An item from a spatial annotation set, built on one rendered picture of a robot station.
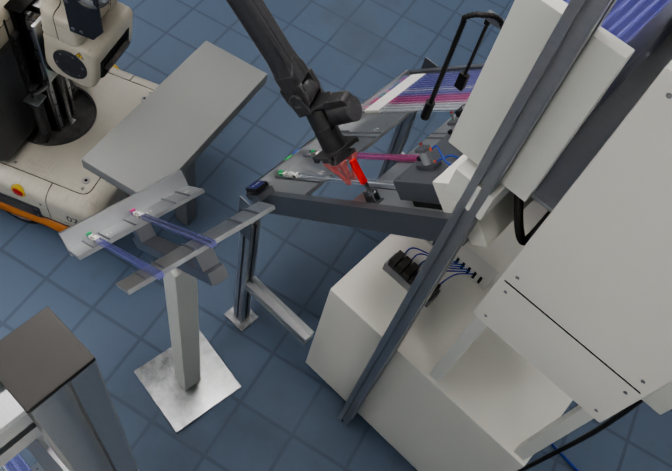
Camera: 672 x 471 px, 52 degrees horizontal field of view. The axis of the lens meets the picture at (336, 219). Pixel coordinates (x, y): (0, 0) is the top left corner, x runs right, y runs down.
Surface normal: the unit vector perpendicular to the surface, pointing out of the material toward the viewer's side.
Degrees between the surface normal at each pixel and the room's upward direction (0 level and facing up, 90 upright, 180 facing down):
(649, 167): 90
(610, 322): 90
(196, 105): 0
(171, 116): 0
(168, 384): 0
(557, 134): 90
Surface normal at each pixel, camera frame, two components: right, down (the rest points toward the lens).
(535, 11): -0.67, 0.57
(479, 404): 0.15, -0.52
